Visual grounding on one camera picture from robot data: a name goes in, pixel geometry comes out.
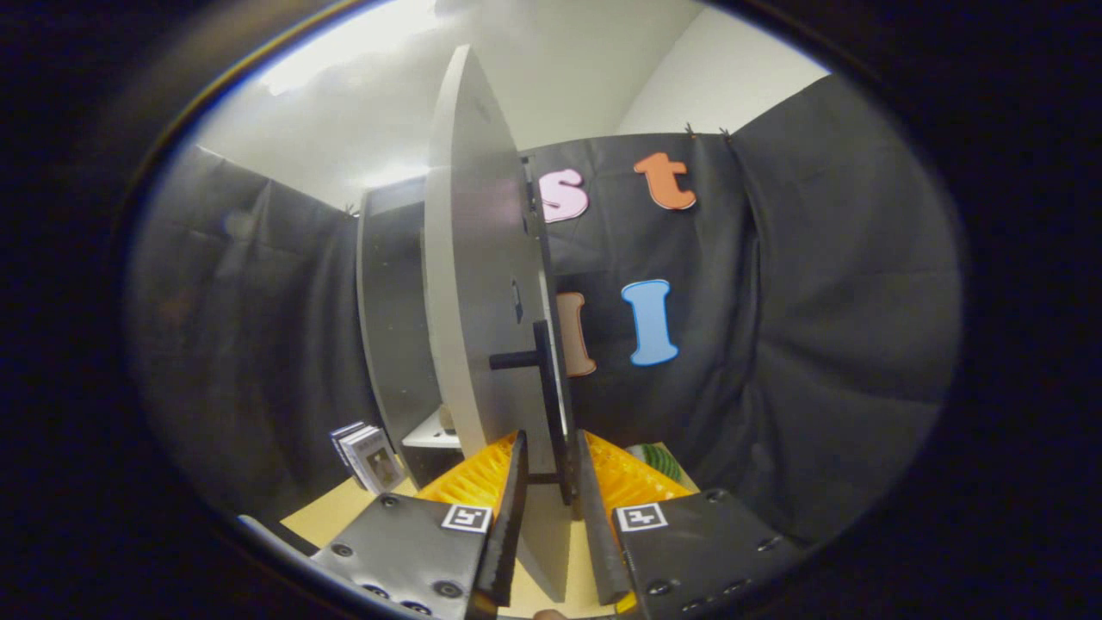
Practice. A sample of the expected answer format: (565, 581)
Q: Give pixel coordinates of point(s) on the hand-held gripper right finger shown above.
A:
(598, 542)

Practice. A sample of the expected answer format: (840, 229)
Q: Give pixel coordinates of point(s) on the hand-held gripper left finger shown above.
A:
(508, 534)

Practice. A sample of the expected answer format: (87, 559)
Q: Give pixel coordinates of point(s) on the white shoe cabinet door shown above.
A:
(473, 258)

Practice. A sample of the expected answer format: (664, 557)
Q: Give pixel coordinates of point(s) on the green striped object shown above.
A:
(659, 461)

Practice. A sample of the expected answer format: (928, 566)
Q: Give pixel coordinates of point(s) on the grey portrait cover book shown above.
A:
(379, 461)

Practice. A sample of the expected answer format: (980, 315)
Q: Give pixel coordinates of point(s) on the dark blue book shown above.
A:
(338, 441)

